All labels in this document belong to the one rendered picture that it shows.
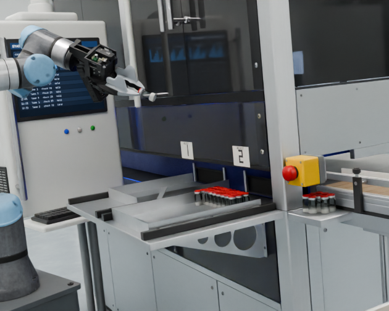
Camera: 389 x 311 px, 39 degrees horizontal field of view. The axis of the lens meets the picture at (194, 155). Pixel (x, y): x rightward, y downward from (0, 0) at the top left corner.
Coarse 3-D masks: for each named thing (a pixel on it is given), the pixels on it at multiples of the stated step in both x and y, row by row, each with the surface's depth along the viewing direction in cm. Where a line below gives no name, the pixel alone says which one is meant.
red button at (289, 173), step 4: (284, 168) 140; (288, 168) 139; (292, 168) 139; (284, 172) 140; (288, 172) 139; (292, 172) 139; (284, 176) 141; (288, 176) 139; (292, 176) 139; (288, 180) 140; (292, 180) 140
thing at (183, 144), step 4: (184, 144) 194; (188, 144) 191; (184, 148) 194; (188, 148) 192; (192, 148) 189; (184, 152) 195; (188, 152) 192; (192, 152) 190; (184, 156) 195; (188, 156) 192; (192, 156) 190
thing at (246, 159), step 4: (236, 148) 165; (240, 148) 163; (244, 148) 161; (248, 148) 159; (236, 152) 165; (240, 152) 163; (244, 152) 161; (248, 152) 159; (236, 156) 165; (244, 156) 162; (248, 156) 160; (236, 160) 166; (240, 160) 164; (244, 160) 162; (248, 160) 160; (236, 164) 166; (240, 164) 164; (244, 164) 162; (248, 164) 160
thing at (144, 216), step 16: (192, 192) 171; (112, 208) 158; (128, 208) 160; (144, 208) 163; (160, 208) 165; (176, 208) 165; (192, 208) 163; (208, 208) 161; (224, 208) 146; (240, 208) 148; (128, 224) 148; (144, 224) 138; (160, 224) 137
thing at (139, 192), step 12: (156, 180) 202; (168, 180) 204; (180, 180) 207; (192, 180) 209; (228, 180) 187; (108, 192) 193; (120, 192) 183; (132, 192) 198; (144, 192) 197; (156, 192) 195; (168, 192) 176; (180, 192) 178
